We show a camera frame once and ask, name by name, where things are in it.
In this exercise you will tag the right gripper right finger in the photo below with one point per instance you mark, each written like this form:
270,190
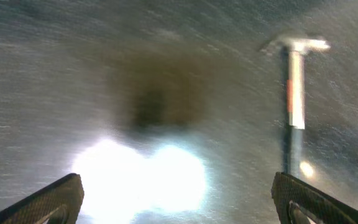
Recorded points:
309,202

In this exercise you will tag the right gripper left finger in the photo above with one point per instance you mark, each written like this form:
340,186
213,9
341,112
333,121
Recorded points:
48,202

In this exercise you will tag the hammer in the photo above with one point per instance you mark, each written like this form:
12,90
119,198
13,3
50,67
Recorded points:
296,93

